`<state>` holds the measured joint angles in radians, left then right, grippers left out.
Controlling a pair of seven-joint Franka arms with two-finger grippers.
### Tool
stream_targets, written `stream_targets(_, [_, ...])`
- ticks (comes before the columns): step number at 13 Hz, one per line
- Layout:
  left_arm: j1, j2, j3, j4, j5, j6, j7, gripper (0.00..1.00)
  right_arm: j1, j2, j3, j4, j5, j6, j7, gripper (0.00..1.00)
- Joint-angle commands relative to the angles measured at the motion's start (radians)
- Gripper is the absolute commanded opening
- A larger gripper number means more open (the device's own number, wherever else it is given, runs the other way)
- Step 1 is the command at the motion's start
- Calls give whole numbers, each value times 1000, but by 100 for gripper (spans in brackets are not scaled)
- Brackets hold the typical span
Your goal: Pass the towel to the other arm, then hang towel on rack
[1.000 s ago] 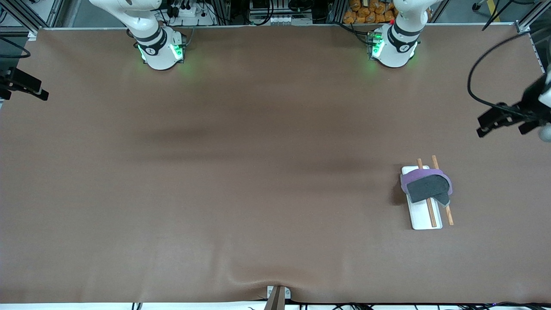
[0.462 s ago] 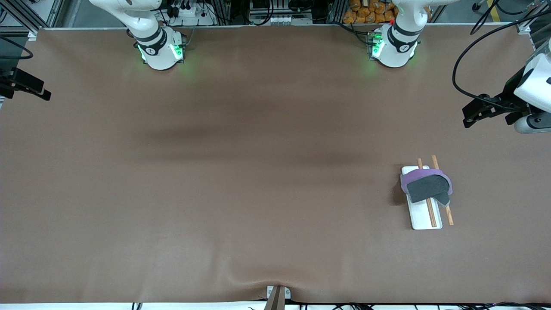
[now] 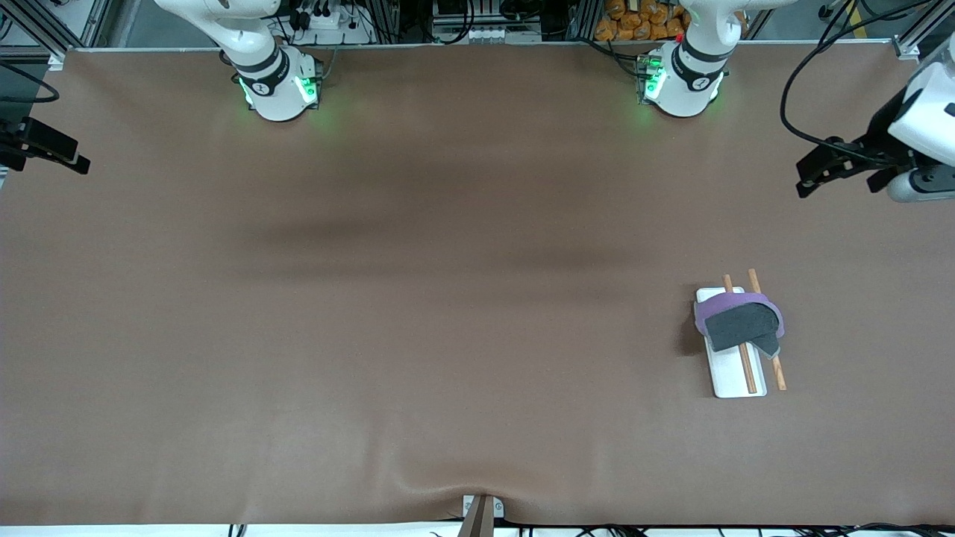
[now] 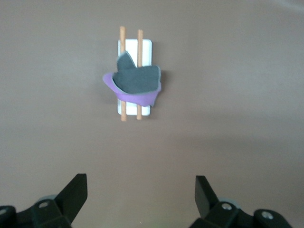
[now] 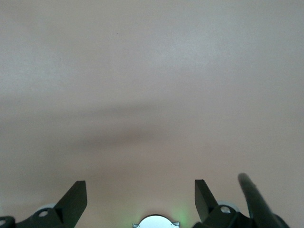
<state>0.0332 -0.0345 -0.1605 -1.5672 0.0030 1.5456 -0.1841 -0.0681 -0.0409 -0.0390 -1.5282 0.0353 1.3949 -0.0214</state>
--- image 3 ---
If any purple and grey towel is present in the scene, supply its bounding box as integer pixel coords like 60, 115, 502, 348
694, 292, 786, 360

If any pile of orange packets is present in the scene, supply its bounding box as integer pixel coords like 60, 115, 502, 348
595, 0, 691, 43

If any white power strip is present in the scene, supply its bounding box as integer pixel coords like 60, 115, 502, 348
287, 6, 374, 45

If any brown table mat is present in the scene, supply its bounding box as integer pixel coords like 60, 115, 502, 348
0, 41, 955, 527

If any white connector block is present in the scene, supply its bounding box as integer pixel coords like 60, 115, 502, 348
463, 26, 542, 44

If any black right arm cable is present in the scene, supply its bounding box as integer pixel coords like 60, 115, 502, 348
0, 63, 60, 104

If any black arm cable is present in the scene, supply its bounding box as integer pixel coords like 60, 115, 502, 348
0, 63, 60, 104
780, 0, 922, 151

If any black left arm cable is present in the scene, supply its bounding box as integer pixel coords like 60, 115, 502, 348
780, 0, 922, 151

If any aluminium frame post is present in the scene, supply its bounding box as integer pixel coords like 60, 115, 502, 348
0, 0, 113, 62
894, 0, 955, 59

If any brown camera mount bracket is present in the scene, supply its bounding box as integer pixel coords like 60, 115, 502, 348
463, 494, 505, 537

